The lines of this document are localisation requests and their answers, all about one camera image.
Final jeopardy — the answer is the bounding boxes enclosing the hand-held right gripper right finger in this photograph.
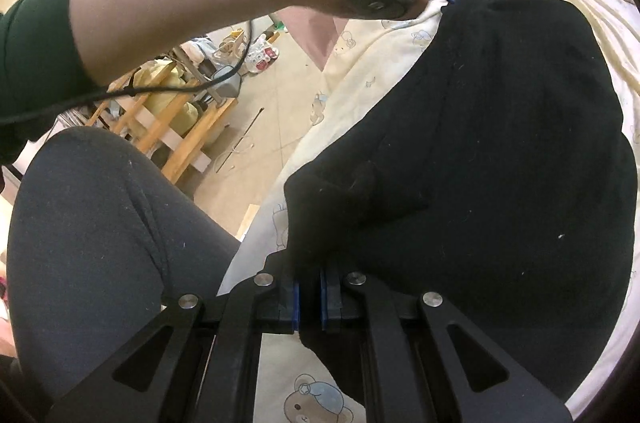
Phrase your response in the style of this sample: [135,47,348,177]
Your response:
[321,267,573,423]

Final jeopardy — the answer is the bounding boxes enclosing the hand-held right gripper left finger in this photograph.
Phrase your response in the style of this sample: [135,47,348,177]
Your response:
[47,253,301,423]

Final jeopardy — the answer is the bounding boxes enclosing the black pants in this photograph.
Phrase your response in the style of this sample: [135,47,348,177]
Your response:
[282,0,640,404]

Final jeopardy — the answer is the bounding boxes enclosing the person's left forearm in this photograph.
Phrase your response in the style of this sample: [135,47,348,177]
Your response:
[0,0,321,154]

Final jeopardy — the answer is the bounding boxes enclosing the cream bear printed blanket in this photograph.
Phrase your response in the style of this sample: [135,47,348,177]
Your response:
[217,0,640,423]

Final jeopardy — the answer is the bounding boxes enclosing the grey rounded gadget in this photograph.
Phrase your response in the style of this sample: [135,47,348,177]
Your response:
[209,64,246,104]

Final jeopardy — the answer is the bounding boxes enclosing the wooden rack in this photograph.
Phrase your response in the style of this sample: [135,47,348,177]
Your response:
[85,58,240,184]

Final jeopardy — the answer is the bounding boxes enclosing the black cable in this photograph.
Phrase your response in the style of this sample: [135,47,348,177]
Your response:
[0,10,257,127]

